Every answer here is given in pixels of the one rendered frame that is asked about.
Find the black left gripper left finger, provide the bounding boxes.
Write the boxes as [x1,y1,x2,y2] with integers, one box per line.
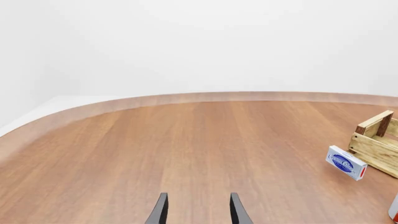
[144,192,169,224]

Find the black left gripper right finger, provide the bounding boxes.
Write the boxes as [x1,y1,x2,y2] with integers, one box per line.
[229,192,254,224]

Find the wooden slat tray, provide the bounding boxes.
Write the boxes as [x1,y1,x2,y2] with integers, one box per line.
[347,110,398,179]

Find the white box with blue print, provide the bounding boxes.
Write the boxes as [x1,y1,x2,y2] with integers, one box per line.
[325,145,368,182]

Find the grey tin with red band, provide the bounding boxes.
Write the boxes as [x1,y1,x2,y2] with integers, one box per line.
[387,193,398,222]

